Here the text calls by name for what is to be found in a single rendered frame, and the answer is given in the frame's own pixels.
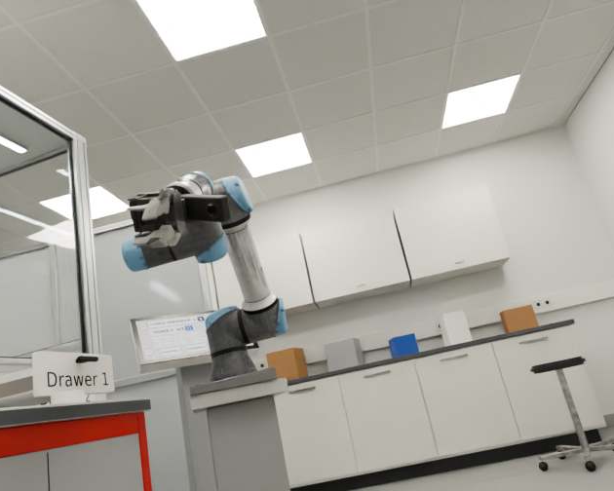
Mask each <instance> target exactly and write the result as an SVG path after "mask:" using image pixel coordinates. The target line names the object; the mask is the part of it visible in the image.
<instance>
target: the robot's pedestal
mask: <svg viewBox="0 0 614 491"><path fill-rule="evenodd" d="M287 391H288V381H287V377H285V378H279V379H274V380H269V381H264V382H259V383H254V384H249V385H244V386H239V387H234V388H229V389H224V390H219V391H214V392H209V393H204V394H198V395H193V396H190V404H191V410H192V411H193V412H194V413H198V412H203V411H207V418H208V425H209V433H210V440H211V454H212V460H213V468H214V475H215V483H216V490H217V491H290V487H289V482H288V471H287V466H286V460H285V454H284V448H283V444H282V438H281V432H280V426H279V421H278V415H277V409H276V404H275V399H274V397H277V396H279V395H281V394H283V393H285V392H287Z"/></svg>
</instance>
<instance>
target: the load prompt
mask: <svg viewBox="0 0 614 491"><path fill-rule="evenodd" d="M207 316H208V315H202V316H194V317H185V318H176V319H167V320H158V321H148V322H147V324H148V328H154V327H162V326H171V325H179V324H188V323H195V322H204V321H205V320H206V318H207Z"/></svg>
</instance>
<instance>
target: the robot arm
mask: <svg viewBox="0 0 614 491"><path fill-rule="evenodd" d="M128 201H129V203H130V205H129V207H128V208H126V210H129V211H130V212H131V218H132V221H133V224H134V231H135V232H138V233H137V234H136V235H135V236H134V237H132V238H131V239H128V240H125V241H124V242H123V243H122V256H123V259H124V261H125V264H126V266H127V267H128V268H129V269H130V270H131V271H133V272H138V271H142V270H148V269H150V268H153V267H157V266H160V265H164V264H168V263H171V262H175V261H177V260H182V259H185V258H189V257H192V256H195V258H196V259H197V261H198V262H199V263H201V264H206V263H212V262H214V261H217V260H219V259H221V258H223V257H224V256H225V255H226V254H227V252H228V255H229V258H230V260H231V263H232V266H233V269H234V272H235V275H236V277H237V280H238V283H239V286H240V289H241V292H242V293H243V296H244V299H245V300H244V301H243V303H242V308H243V309H240V310H239V308H238V307H237V306H229V307H225V308H222V309H219V310H217V311H215V312H213V313H211V314H210V315H208V316H207V318H206V320H205V326H206V334H207V336H208V342H209V347H210V352H211V361H212V366H211V382H214V381H218V380H222V379H227V378H231V377H235V376H239V375H243V374H247V373H251V372H254V371H257V368H256V366H255V365H254V363H253V361H252V360H251V358H250V356H249V353H248V349H247V344H251V343H254V342H258V341H262V340H265V339H269V338H272V337H274V338H275V337H276V336H279V335H282V334H285V333H286V332H287V329H288V327H287V319H286V312H285V306H284V301H283V298H280V297H279V298H278V297H277V295H276V293H275V292H273V291H270V289H269V286H268V283H267V281H266V278H265V275H264V272H263V269H262V266H261V263H260V260H259V257H258V254H257V251H256V247H255V244H254V241H253V238H252V235H251V232H250V229H249V221H250V213H251V212H252V211H253V206H252V202H251V200H250V197H249V193H248V191H247V189H246V187H245V185H244V183H243V182H242V180H241V179H240V178H239V177H237V176H229V177H225V178H224V177H222V178H221V179H218V180H215V181H211V179H210V178H209V177H208V176H207V175H206V174H205V173H203V172H200V171H191V172H188V173H186V174H184V175H182V176H181V177H178V178H177V180H176V181H174V182H173V183H171V184H170V185H168V186H167V187H166V188H165V189H160V190H159V191H158V192H144V193H137V194H135V195H133V196H132V197H130V198H128ZM143 232H144V233H143ZM141 233H143V234H141Z"/></svg>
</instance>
